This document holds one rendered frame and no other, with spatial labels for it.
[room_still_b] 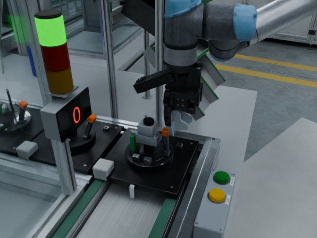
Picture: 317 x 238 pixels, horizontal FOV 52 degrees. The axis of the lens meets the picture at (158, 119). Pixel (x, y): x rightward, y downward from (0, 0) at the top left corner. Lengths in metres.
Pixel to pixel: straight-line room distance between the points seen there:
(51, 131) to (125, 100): 0.80
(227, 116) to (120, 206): 0.66
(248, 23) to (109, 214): 0.56
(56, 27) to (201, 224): 0.52
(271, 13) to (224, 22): 0.19
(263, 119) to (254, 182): 2.02
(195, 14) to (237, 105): 0.81
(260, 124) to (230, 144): 1.79
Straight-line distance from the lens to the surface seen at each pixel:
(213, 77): 1.31
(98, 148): 1.00
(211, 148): 1.01
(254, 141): 2.76
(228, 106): 1.45
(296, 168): 1.17
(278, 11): 0.87
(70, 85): 0.69
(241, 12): 0.72
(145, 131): 0.88
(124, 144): 1.00
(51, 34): 0.64
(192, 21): 0.71
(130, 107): 1.41
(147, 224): 0.85
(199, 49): 1.07
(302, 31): 4.92
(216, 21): 0.71
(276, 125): 3.02
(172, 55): 0.73
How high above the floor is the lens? 1.57
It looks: 32 degrees down
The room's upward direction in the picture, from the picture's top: straight up
